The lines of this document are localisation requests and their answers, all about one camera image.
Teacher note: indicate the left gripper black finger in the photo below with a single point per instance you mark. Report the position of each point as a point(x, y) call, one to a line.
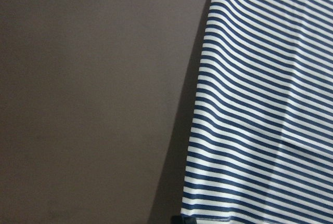
point(178, 219)

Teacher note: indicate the blue white striped polo shirt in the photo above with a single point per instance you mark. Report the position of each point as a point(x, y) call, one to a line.
point(260, 146)

